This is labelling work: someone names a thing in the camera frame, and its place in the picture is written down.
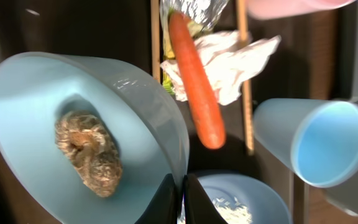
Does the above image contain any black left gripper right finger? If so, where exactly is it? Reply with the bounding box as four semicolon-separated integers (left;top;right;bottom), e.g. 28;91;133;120
183;174;227;224

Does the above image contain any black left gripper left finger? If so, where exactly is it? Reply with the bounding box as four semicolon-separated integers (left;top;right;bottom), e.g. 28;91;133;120
135;174;178;224

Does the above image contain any pile of white rice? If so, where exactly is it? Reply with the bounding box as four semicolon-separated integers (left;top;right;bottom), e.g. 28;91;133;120
211;197;252;224

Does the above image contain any dark blue plate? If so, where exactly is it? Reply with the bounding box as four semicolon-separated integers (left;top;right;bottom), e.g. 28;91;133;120
178;172;293;224

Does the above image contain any brown dried mushroom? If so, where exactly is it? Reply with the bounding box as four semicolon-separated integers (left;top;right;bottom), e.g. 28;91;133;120
55;110;123;198

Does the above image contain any light blue plastic bowl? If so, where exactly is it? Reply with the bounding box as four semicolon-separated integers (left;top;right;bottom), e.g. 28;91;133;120
0;52;189;223

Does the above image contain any orange carrot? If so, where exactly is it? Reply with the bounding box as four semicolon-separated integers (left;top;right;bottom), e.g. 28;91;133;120
168;11;226;149

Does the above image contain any light blue plastic cup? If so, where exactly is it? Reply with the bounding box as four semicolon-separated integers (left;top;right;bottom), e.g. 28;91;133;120
254;98;358;188

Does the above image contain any crumpled white paper napkin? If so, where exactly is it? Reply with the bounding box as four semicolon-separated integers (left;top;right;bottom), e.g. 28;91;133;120
160;30;282;106

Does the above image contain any dark brown serving tray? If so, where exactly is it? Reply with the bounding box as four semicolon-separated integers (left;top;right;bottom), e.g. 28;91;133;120
0;0;358;223

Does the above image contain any crumpled foil snack wrapper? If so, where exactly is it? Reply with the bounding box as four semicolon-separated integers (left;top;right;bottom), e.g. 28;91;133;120
159;0;228;101

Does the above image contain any wooden chopstick right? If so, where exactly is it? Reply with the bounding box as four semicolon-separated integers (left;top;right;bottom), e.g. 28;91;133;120
236;0;255;156

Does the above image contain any wooden chopstick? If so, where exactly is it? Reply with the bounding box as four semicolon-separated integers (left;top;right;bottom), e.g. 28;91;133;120
236;0;255;156
150;0;161;83

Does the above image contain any wooden chopstick left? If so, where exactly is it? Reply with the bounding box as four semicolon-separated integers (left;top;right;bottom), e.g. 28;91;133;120
150;0;161;83

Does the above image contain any pink plastic cup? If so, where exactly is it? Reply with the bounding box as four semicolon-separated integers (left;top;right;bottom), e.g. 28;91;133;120
247;0;355;20

